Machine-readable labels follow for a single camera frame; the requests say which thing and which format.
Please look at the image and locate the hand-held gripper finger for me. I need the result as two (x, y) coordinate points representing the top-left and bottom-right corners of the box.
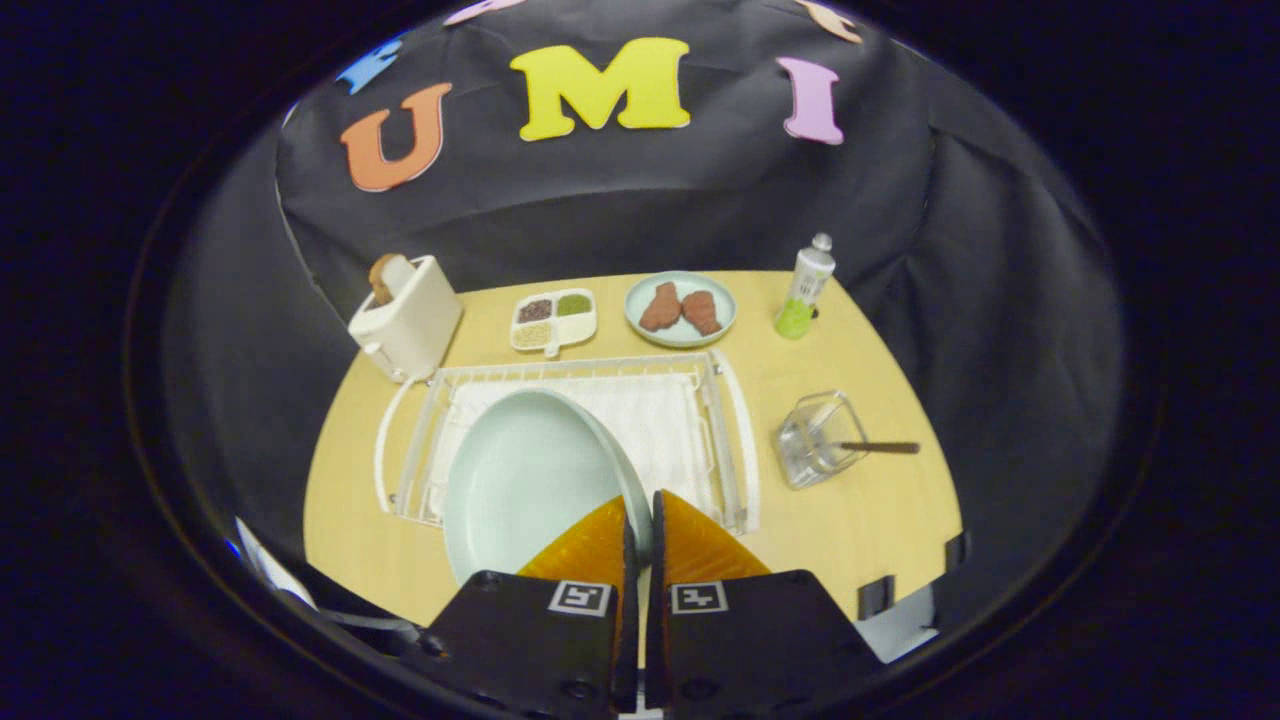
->
(645, 488), (891, 720)
(400, 494), (641, 720)

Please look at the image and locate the large pale green plate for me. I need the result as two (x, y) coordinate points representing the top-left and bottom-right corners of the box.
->
(443, 388), (656, 586)

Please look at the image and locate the white wire dish rack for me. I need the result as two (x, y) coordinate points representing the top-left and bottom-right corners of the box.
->
(373, 348), (761, 536)

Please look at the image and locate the clear glass basket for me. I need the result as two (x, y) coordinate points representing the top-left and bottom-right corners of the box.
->
(775, 390), (871, 491)

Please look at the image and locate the small pale green plate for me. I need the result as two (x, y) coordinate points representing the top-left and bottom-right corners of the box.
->
(624, 271), (738, 349)

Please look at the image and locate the white divided condiment dish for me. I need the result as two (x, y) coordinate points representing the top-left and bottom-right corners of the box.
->
(509, 288), (599, 359)

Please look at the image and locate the white drying mat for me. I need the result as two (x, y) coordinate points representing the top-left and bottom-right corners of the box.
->
(430, 375), (716, 516)

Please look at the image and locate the brown meat piece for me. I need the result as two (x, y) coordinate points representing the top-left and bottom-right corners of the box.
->
(639, 281), (683, 334)
(681, 290), (723, 337)

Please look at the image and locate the green label plastic bottle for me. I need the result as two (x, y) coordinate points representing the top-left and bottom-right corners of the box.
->
(774, 232), (837, 341)

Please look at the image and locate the white toaster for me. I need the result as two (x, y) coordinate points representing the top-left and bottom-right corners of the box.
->
(348, 254), (465, 384)

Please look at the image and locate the black backdrop cloth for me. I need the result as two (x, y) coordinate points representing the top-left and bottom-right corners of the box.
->
(160, 0), (1131, 641)

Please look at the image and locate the bread slice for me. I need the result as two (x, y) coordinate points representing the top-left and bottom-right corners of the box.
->
(367, 253), (416, 307)

